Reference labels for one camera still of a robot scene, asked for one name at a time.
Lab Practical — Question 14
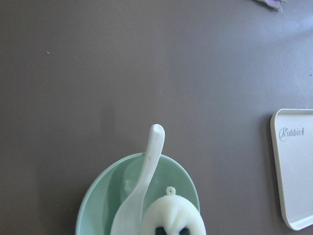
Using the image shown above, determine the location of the white ceramic soup spoon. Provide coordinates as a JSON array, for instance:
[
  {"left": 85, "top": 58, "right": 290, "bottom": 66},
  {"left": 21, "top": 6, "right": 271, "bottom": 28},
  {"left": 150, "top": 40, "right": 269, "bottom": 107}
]
[{"left": 110, "top": 124, "right": 165, "bottom": 235}]

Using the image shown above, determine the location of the grey folded cloth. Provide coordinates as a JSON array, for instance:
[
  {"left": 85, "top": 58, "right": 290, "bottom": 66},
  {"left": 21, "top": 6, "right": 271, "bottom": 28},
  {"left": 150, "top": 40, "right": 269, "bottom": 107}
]
[{"left": 257, "top": 0, "right": 287, "bottom": 11}]

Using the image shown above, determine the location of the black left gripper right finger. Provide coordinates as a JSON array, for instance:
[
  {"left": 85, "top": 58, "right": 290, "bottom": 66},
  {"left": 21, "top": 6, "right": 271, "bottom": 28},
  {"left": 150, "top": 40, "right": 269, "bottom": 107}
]
[{"left": 178, "top": 227, "right": 190, "bottom": 235}]

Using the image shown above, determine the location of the white steamed bun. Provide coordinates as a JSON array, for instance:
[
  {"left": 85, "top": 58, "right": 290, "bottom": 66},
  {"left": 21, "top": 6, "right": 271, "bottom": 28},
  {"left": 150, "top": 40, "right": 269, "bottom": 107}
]
[{"left": 139, "top": 187, "right": 206, "bottom": 235}]

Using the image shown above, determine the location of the beige rabbit serving tray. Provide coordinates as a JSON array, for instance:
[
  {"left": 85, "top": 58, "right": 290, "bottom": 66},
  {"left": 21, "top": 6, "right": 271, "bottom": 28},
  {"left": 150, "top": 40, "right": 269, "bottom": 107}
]
[{"left": 270, "top": 109, "right": 313, "bottom": 231}]

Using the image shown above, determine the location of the mint green bowl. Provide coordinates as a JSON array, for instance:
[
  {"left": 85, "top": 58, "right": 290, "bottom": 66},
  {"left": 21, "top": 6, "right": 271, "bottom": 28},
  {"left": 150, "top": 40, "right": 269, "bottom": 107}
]
[{"left": 75, "top": 153, "right": 200, "bottom": 235}]

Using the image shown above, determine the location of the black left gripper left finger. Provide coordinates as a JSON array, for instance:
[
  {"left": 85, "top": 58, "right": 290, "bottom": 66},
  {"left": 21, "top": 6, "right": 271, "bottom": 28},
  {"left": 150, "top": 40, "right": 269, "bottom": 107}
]
[{"left": 155, "top": 227, "right": 167, "bottom": 235}]

